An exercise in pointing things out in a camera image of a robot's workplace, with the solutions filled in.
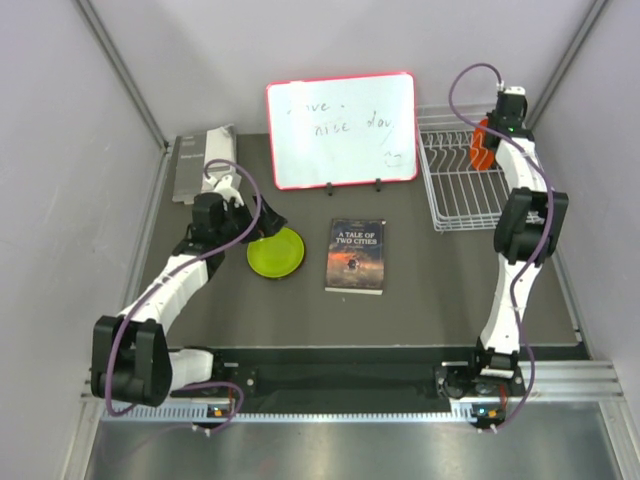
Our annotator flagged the grey white manual booklet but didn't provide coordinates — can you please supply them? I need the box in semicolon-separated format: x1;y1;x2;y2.
172;124;237;205

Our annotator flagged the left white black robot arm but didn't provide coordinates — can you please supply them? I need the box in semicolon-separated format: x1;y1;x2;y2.
90;193;287;407

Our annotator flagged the orange plate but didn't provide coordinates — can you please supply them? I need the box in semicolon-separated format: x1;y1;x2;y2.
470;127;495;172

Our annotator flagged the white wire dish rack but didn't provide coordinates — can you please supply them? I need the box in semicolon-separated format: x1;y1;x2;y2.
415;102;546;234

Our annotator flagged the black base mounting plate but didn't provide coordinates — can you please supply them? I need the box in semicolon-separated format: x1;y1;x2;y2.
208;346;519;398

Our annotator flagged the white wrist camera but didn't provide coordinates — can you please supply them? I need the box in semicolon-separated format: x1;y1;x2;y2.
497;86;526;103
202;173;244;206

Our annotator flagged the red framed whiteboard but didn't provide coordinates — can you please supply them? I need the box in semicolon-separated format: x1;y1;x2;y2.
266;72;418;190

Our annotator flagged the grey slotted cable duct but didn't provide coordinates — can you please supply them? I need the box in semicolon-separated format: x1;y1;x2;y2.
101;403;506;424

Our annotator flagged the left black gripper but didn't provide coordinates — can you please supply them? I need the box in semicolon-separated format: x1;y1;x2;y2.
216;193;286;247

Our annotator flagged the lime green plate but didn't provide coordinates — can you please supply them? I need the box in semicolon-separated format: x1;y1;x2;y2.
247;227;306;276

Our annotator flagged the A Tale of Two Cities book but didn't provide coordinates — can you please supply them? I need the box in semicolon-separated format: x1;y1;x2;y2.
325;218;386;295

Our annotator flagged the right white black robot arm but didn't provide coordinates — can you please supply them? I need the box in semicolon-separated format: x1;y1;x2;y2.
466;87;569;396

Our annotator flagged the red floral plate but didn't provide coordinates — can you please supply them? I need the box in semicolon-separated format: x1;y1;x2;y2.
261;275;290;281

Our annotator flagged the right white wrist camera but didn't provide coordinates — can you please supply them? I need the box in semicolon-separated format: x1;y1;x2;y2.
497;86;526;103

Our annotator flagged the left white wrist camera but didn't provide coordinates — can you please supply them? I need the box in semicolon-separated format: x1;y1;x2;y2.
202;173;244;206

